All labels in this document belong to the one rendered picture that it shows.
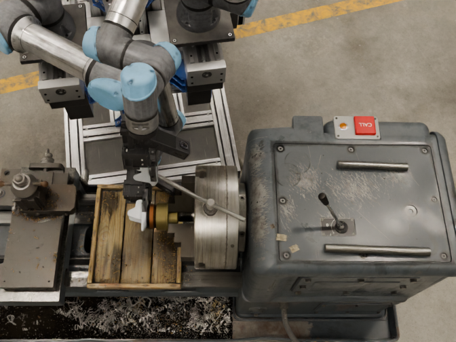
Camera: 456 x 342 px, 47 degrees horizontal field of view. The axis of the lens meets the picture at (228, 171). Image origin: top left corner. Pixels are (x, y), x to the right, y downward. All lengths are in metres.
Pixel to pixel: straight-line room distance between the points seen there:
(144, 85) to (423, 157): 0.87
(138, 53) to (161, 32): 0.77
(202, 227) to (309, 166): 0.35
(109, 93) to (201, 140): 1.32
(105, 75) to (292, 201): 0.61
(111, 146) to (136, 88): 1.63
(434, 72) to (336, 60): 0.60
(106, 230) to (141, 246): 0.13
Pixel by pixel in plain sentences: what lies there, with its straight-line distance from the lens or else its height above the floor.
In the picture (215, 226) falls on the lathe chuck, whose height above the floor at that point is 1.22.
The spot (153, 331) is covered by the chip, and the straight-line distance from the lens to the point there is 2.04.
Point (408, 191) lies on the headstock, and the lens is 1.56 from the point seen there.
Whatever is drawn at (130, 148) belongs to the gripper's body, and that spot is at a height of 1.48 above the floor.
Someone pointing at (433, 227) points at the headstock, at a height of 1.25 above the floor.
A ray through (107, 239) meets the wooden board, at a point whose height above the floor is 0.88.
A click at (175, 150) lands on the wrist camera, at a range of 1.26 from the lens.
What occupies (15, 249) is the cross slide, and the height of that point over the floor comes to 0.97.
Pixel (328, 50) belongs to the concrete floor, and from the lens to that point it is 3.37.
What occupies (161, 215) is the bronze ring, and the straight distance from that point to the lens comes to 1.58.
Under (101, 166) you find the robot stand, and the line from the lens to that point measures 2.69.
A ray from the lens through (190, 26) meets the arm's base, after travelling 1.84.
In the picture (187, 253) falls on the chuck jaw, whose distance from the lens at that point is 1.55.
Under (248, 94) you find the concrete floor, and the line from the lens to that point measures 3.11.
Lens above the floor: 2.60
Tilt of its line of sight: 65 degrees down
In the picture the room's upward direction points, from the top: 6 degrees clockwise
